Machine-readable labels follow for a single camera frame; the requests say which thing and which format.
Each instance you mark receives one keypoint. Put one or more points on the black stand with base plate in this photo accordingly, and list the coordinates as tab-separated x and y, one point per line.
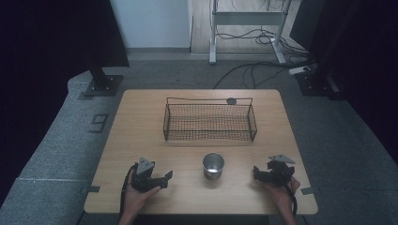
316	84
104	86

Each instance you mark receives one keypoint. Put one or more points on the person's left hand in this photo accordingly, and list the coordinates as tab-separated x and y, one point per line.
134	200

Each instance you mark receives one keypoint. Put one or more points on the dark curtain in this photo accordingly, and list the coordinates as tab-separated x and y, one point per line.
47	47
369	62

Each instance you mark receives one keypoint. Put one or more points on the metal cup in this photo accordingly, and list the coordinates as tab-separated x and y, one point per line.
213	170

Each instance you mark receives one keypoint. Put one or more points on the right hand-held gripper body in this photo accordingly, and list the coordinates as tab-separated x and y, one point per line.
280	173

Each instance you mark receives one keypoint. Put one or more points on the white desk frame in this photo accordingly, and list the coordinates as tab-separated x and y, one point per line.
247	18

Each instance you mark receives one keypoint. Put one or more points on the white power strip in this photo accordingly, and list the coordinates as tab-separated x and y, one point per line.
298	70

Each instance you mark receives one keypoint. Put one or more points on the person's right hand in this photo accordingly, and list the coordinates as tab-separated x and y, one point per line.
285	197

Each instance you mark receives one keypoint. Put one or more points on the dark round table grommet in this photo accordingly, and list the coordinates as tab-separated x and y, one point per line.
231	101

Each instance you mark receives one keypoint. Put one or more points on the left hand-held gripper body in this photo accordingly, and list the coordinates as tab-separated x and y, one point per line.
144	179

